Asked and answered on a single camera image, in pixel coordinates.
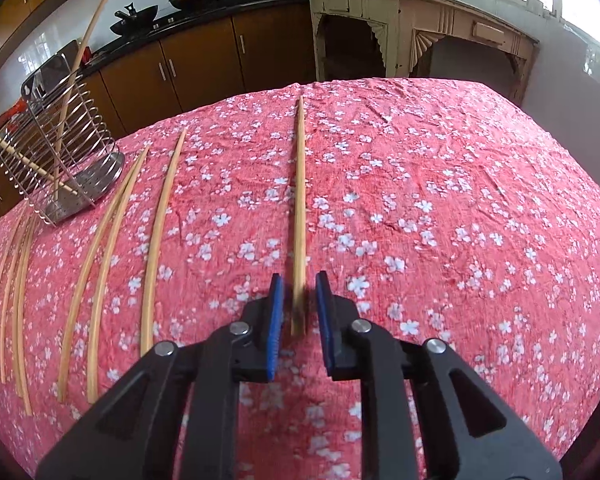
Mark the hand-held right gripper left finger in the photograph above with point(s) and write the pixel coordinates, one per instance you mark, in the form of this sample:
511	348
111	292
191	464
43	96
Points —
276	320

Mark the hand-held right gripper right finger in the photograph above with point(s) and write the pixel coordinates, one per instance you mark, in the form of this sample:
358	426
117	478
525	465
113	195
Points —
325	320

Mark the red floral tablecloth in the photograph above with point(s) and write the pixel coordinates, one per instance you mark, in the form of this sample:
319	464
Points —
430	210

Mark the brown kitchen base cabinets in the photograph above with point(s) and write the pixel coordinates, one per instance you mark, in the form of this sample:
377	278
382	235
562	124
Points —
200	60

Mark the cream wooden side table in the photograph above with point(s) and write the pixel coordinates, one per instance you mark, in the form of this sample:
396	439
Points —
365	10

